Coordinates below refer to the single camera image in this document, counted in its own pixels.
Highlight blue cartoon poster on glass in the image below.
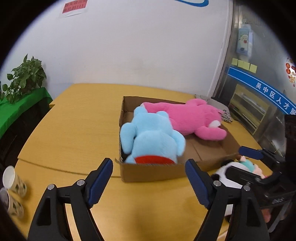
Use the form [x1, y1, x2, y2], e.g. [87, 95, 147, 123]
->
[236, 24, 253, 57]

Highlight yellow sticky notes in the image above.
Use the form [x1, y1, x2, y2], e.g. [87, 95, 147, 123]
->
[231, 58, 257, 73]

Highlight blue banner strip with text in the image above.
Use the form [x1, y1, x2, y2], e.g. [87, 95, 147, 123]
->
[228, 67, 295, 115]

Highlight light blue plush toy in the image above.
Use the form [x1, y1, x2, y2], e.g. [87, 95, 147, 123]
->
[119, 106, 186, 164]

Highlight green table cloth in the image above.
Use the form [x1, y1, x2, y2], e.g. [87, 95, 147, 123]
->
[0, 87, 53, 137]

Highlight pink plush bear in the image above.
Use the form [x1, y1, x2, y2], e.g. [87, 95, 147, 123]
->
[141, 98, 227, 141]

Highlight brown cardboard box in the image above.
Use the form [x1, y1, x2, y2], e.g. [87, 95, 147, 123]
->
[118, 96, 239, 182]

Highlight pink pig plush teal shirt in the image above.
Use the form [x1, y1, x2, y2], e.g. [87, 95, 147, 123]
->
[236, 155, 265, 179]

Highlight red paper notice on wall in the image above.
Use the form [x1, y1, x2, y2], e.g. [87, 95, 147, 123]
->
[60, 0, 88, 18]

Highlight green potted plant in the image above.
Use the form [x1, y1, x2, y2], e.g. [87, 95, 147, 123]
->
[1, 55, 47, 104]

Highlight patterned paper cup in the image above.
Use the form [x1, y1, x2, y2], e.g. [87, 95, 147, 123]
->
[0, 188, 24, 219]
[2, 166, 27, 197]

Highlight white round plush toy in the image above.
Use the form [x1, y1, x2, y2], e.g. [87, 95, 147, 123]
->
[211, 161, 243, 217]

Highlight round red new year sticker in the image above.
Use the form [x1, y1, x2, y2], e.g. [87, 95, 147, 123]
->
[285, 57, 296, 87]

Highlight right hand holding gripper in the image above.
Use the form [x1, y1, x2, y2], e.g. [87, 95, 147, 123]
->
[261, 208, 272, 223]

